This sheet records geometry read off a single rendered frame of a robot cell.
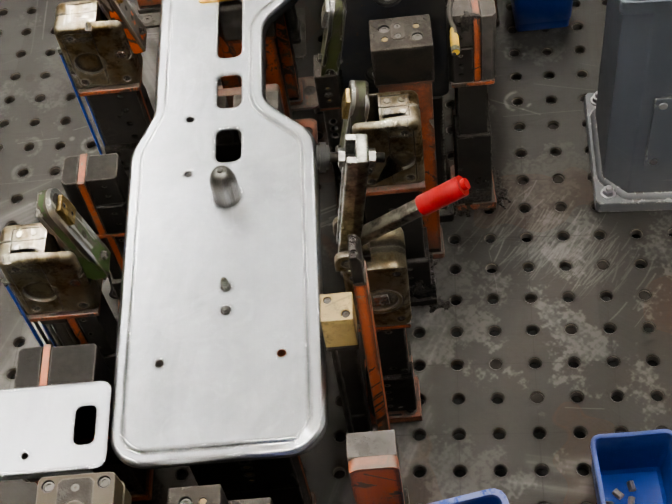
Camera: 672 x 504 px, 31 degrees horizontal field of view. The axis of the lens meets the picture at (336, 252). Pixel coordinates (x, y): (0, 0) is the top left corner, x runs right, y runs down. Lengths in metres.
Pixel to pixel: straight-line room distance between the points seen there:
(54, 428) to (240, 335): 0.21
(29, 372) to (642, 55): 0.81
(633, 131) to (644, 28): 0.18
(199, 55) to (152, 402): 0.49
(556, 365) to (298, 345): 0.44
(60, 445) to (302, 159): 0.43
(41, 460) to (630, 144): 0.86
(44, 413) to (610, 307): 0.76
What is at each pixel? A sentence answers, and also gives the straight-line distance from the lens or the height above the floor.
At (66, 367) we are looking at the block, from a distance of 1.36.
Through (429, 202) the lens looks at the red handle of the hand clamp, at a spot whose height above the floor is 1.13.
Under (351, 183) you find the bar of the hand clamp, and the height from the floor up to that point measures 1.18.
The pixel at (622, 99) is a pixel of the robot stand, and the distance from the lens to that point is 1.61.
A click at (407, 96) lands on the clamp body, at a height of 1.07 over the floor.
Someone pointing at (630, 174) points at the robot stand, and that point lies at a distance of 1.71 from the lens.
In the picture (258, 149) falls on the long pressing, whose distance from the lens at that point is 1.45.
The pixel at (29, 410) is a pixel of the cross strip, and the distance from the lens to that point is 1.32.
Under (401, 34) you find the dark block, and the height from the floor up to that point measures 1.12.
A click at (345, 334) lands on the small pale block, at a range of 1.25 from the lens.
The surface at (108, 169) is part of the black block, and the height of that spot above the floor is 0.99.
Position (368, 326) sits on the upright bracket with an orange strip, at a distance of 1.20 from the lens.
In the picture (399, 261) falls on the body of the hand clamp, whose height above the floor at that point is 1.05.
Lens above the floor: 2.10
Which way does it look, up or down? 55 degrees down
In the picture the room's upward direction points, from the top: 10 degrees counter-clockwise
